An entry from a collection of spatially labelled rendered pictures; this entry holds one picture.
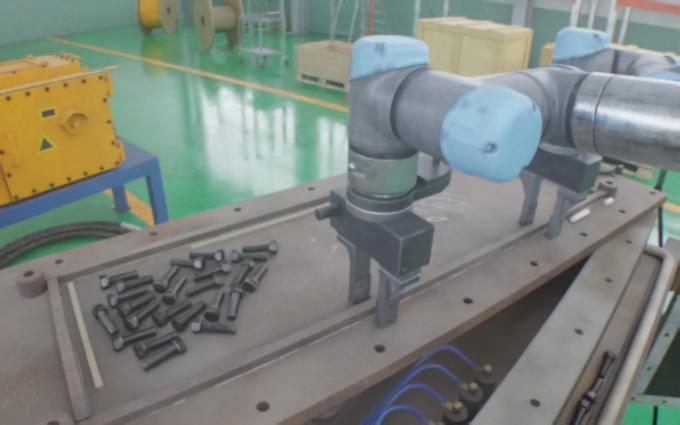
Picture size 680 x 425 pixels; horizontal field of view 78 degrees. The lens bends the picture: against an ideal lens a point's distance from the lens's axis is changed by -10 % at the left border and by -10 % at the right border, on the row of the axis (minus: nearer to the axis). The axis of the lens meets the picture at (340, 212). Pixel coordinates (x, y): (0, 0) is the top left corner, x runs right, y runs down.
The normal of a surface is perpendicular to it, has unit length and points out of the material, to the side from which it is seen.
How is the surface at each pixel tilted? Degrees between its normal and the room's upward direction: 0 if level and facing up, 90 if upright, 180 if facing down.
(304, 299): 0
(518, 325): 0
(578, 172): 90
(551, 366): 0
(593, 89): 46
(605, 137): 110
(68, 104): 90
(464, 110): 55
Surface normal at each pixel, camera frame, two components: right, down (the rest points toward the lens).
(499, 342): 0.02, -0.87
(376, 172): -0.23, 0.47
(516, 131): 0.60, 0.40
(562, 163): -0.82, 0.26
